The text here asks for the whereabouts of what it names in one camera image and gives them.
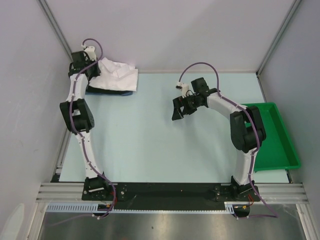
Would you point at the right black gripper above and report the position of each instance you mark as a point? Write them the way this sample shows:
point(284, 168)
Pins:
point(179, 102)

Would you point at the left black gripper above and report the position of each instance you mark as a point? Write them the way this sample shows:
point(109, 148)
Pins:
point(96, 72)

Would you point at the white long sleeve shirt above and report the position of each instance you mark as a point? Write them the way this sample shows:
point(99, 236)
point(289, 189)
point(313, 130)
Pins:
point(115, 76)

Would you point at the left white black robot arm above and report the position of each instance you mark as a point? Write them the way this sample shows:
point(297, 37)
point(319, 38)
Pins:
point(79, 121)

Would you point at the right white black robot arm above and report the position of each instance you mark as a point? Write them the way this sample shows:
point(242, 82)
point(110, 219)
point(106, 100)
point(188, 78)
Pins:
point(247, 131)

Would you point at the green plastic tray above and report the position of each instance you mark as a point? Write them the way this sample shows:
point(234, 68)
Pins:
point(277, 151)

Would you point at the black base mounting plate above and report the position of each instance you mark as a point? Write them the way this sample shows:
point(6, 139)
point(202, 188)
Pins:
point(150, 196)

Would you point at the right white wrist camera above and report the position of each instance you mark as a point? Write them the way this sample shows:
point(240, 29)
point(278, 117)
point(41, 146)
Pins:
point(184, 88)

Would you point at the left aluminium frame post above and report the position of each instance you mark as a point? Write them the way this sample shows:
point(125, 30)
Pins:
point(49, 15)

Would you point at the aluminium frame post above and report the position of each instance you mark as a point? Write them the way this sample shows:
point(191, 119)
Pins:
point(279, 35)
point(49, 15)

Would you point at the aluminium front rail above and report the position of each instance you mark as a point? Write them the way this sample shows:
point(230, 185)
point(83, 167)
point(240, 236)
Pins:
point(272, 193)

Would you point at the light blue cable duct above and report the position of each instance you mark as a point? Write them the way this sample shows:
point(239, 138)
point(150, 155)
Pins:
point(95, 208)

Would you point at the right aluminium frame post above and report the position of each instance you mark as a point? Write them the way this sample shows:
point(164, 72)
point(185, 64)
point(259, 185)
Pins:
point(279, 35)

